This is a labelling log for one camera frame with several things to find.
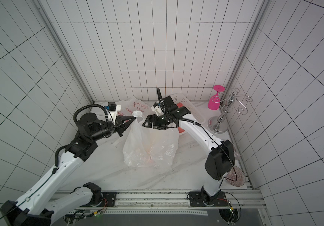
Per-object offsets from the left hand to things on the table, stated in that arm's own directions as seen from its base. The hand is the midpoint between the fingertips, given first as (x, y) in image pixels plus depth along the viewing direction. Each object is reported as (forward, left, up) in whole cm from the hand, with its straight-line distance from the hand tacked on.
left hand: (133, 120), depth 66 cm
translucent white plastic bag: (-7, -4, -15) cm, 17 cm away
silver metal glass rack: (+20, -56, -31) cm, 67 cm away
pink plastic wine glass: (+20, -45, -7) cm, 50 cm away
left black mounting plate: (-29, +14, -33) cm, 46 cm away
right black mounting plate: (-29, -32, -23) cm, 49 cm away
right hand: (+7, -6, -11) cm, 14 cm away
